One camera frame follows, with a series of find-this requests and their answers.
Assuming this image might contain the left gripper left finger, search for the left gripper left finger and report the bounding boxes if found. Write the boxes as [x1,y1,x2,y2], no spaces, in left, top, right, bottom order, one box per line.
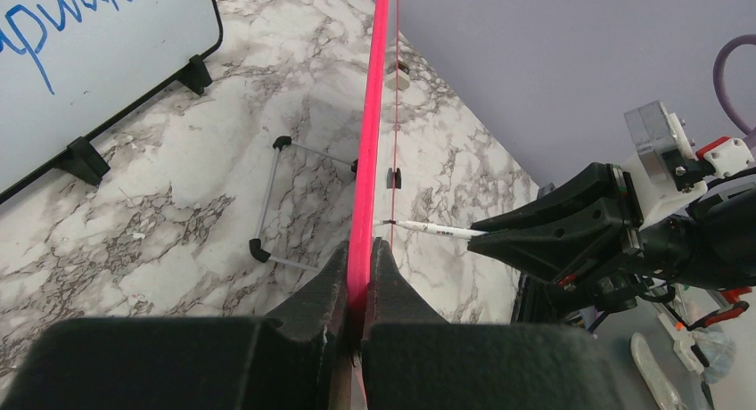
[2,242,349,409]

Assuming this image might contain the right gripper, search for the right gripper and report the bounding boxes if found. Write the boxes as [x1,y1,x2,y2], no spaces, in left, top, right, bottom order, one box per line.
[467,162,755,313]

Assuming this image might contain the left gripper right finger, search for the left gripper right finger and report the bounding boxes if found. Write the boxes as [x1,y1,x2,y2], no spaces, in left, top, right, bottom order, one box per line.
[361,239,624,409]

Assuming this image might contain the pink framed whiteboard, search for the pink framed whiteboard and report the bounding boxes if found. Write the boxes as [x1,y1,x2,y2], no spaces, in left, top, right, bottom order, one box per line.
[248,0,404,410]

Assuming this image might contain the white whiteboard marker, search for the white whiteboard marker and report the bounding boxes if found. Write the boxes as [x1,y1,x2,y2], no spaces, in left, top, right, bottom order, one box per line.
[377,219,486,241]

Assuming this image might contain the black framed whiteboard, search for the black framed whiteboard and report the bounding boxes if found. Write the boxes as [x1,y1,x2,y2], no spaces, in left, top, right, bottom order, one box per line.
[1,0,223,200]

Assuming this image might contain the white plastic piece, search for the white plastic piece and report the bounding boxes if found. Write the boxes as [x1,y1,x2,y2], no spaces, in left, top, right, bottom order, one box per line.
[629,332,687,410]

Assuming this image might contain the small white eraser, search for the small white eraser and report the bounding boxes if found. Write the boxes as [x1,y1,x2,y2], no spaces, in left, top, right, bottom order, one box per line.
[384,61,410,91]

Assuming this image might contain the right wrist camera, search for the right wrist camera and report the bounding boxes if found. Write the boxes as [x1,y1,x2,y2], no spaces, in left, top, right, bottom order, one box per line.
[621,101,755,231]

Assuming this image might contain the red handled pliers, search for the red handled pliers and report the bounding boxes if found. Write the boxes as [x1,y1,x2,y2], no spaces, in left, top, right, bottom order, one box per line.
[685,301,750,332]

